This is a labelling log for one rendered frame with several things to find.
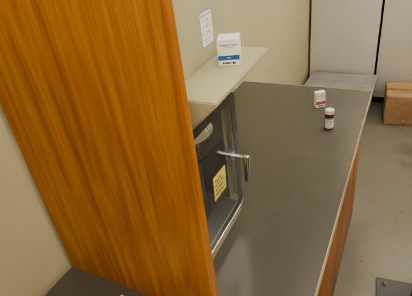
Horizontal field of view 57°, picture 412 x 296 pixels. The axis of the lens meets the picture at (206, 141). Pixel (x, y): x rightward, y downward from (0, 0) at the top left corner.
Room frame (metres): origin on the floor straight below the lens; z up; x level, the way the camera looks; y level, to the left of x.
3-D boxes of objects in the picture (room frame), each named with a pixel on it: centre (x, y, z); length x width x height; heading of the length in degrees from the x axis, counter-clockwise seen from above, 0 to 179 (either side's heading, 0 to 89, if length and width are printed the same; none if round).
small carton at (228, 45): (0.84, -0.08, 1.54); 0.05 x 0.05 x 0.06; 78
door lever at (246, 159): (0.90, -0.09, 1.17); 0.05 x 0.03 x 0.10; 59
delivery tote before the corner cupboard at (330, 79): (3.21, -1.31, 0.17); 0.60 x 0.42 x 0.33; 58
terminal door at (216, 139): (0.83, -0.01, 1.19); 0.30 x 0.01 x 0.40; 149
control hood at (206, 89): (0.80, -0.06, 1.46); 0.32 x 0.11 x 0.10; 150
